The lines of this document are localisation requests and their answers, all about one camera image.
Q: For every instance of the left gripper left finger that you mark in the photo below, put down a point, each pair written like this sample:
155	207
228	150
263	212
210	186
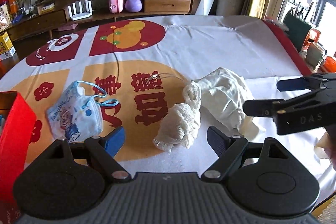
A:
101	153

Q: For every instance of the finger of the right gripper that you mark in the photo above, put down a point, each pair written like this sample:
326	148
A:
270	108
312	82

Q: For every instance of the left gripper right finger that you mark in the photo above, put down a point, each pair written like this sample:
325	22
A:
229	151

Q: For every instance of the cream white cloth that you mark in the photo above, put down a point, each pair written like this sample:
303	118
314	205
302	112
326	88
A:
223	94

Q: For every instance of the white gauze cloth bundle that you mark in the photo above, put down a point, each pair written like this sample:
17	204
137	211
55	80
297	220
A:
181	124

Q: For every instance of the printed child face mask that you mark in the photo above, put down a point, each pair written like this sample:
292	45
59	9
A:
77	114

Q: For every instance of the orange plastic stool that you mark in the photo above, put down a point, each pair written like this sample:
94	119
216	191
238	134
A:
312	37

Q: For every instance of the green pen holder bin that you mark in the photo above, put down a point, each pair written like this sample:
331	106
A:
297	31

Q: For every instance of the printed white red tablecloth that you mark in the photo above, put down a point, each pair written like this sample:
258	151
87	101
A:
144	64

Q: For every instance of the red metal tin box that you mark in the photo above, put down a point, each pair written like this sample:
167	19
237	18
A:
15	138

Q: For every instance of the yellow carton box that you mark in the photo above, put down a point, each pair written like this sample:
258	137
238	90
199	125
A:
7	49

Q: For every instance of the white wifi router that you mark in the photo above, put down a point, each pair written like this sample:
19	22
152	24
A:
80	10

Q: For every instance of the wooden TV console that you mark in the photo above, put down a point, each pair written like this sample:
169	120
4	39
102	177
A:
54	14

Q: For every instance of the purple kettlebell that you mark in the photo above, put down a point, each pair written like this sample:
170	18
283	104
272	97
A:
133	5

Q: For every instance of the pink toy case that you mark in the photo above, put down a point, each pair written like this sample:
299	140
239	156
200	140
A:
116	6

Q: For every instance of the beige snack box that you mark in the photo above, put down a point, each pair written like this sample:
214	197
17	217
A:
5	17

